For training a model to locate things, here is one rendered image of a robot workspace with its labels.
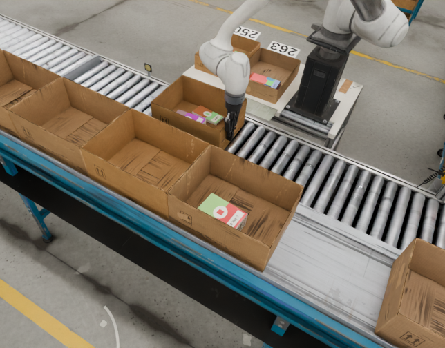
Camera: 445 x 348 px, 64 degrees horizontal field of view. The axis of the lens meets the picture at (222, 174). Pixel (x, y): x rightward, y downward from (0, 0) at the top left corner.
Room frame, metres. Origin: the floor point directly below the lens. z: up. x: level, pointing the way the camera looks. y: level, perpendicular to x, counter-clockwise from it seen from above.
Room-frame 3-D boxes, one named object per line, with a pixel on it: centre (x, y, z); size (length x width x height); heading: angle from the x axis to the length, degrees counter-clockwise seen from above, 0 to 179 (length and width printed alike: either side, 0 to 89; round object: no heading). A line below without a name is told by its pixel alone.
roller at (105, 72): (1.73, 0.86, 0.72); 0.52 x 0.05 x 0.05; 155
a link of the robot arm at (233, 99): (1.29, -0.02, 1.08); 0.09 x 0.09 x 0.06
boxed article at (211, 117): (1.53, 0.11, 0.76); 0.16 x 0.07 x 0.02; 60
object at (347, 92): (1.96, -0.26, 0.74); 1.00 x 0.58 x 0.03; 64
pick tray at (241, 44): (2.11, 0.04, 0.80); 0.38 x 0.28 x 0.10; 156
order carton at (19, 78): (1.29, 1.00, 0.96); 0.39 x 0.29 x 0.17; 65
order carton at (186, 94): (1.44, 0.15, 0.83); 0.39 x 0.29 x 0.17; 66
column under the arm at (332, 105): (1.73, -0.48, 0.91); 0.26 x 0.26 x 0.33; 64
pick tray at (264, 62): (1.94, -0.21, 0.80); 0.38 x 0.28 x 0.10; 156
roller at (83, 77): (1.75, 0.91, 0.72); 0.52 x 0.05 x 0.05; 155
